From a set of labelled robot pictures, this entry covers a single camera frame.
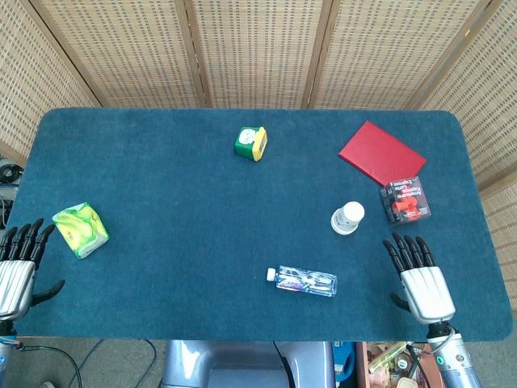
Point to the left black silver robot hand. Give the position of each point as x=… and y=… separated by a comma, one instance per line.
x=16, y=279

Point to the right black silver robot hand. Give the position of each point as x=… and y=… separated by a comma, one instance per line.
x=426, y=289

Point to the white floral paper cup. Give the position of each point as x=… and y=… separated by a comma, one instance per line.
x=341, y=231
x=353, y=210

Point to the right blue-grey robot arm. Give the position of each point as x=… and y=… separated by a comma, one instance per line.
x=456, y=363

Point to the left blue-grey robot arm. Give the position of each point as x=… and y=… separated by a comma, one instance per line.
x=4, y=355

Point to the green yellow tissue pack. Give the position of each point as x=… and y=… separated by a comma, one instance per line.
x=81, y=230

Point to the black red coffee box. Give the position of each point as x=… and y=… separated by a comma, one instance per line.
x=404, y=202

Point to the brown box with clutter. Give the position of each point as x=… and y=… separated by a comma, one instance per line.
x=363, y=363

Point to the blue plastic object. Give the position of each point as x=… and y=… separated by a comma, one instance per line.
x=343, y=359

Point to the clear plastic water bottle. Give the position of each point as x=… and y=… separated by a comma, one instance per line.
x=303, y=281

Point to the flat red box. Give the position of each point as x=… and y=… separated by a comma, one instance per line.
x=379, y=153

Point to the woven bamboo screen panel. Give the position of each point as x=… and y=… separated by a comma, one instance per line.
x=493, y=121
x=258, y=52
x=404, y=52
x=24, y=81
x=121, y=52

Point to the dark blue carpet mat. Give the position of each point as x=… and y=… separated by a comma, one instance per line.
x=202, y=222

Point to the blue-grey robot torso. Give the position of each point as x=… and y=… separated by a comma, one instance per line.
x=242, y=363

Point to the green yellow small box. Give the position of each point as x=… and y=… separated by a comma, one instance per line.
x=244, y=147

